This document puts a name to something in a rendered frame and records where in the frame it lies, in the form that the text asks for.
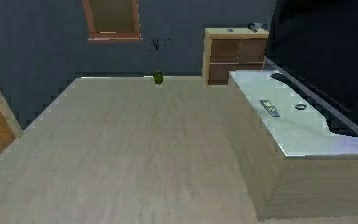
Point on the grey battle mallet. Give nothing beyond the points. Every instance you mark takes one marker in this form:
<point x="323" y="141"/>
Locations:
<point x="255" y="26"/>

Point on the house plant in green pot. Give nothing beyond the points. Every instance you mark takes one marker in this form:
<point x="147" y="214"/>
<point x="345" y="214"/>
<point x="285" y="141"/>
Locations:
<point x="158" y="77"/>

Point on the brown wooden chest of drawers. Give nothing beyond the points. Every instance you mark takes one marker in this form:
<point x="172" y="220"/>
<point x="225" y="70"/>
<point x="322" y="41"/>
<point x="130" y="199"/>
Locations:
<point x="235" y="56"/>

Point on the dark remote control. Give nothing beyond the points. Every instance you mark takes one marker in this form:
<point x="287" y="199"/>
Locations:
<point x="269" y="108"/>

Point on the pale wooden television cabinet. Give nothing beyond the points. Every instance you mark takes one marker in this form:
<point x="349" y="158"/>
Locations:
<point x="303" y="160"/>

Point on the large black television set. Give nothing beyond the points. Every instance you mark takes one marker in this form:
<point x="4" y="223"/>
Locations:
<point x="323" y="50"/>

